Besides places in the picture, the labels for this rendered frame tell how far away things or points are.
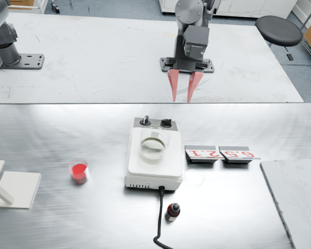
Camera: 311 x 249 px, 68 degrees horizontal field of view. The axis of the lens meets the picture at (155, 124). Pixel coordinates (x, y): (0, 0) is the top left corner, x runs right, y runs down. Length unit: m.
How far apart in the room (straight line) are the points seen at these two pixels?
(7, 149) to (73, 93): 0.24
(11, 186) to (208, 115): 0.56
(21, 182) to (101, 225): 0.21
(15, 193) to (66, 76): 0.39
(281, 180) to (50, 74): 0.76
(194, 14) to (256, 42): 0.67
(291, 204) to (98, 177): 0.48
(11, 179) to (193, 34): 0.51
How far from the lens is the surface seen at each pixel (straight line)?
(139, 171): 0.50
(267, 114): 0.84
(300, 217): 0.69
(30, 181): 0.61
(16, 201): 0.61
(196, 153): 0.62
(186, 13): 0.52
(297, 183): 0.73
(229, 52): 1.03
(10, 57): 0.86
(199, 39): 0.49
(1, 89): 0.83
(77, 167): 0.58
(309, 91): 2.75
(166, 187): 0.56
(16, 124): 0.72
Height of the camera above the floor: 1.44
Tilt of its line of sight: 53 degrees down
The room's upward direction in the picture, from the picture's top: 12 degrees clockwise
